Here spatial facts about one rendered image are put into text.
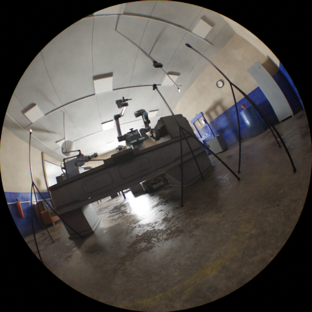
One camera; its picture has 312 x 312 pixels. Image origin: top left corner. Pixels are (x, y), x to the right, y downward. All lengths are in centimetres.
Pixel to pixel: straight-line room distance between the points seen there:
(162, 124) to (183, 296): 206
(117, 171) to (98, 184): 32
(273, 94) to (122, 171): 423
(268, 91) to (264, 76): 47
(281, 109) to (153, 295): 406
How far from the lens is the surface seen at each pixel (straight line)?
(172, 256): 65
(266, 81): 394
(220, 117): 488
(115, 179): 149
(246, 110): 371
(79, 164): 176
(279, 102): 387
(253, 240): 58
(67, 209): 158
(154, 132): 194
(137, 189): 362
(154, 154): 163
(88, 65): 321
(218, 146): 364
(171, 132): 193
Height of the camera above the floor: 48
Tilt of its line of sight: 7 degrees up
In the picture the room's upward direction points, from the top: 25 degrees counter-clockwise
